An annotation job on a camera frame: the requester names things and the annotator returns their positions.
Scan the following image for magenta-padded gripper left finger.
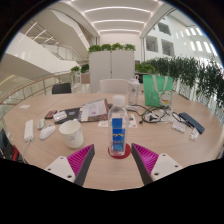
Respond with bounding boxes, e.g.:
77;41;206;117
43;143;96;187

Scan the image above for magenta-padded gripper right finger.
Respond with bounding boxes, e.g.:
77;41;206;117
131;143;184;186

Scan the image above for clear blue-labelled water bottle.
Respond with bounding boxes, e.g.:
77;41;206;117
107;94;130;158

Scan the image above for white paper cup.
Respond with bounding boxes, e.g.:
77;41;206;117
58;118;85;150

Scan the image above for white computer mouse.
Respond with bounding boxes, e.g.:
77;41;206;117
38;124;57;141

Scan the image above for flat round red coaster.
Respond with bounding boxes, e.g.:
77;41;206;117
107;143;132;160

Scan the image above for white packet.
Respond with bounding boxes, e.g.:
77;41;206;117
189;127;200;140
171;120;188;134

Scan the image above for small grey device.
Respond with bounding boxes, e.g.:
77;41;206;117
36;118;46;130

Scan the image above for white power strip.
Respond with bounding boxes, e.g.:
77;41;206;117
23;119;35;143

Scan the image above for dark blue flat case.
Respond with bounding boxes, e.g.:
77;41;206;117
178;112;206;135

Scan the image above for small red and black box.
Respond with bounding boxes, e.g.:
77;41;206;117
44;109;58;120

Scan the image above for black folder with white card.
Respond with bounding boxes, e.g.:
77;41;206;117
53;106;83;125

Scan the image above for printed booklet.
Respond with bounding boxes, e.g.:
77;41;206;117
77;98;110;123

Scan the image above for black chair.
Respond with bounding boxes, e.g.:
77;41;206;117
51;82;72;95

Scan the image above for clear drinking flask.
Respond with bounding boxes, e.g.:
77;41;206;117
127;75;141;106

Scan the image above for glass balustrade railing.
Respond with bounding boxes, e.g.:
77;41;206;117
0;70;81;108

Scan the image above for row of green hedge plants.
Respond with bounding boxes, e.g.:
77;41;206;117
134;56;224;108

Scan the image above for white chair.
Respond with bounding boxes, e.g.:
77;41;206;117
99;78;130;94

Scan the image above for low planter with green plants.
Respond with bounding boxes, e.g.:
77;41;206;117
70;63;91;84

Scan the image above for white cabinet topped with plants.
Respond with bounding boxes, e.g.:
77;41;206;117
87;42;137;94

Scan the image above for ceiling strip lights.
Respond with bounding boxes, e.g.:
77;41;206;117
83;4;153;34

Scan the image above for tangle of black cables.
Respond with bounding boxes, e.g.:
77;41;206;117
124;103;183;125

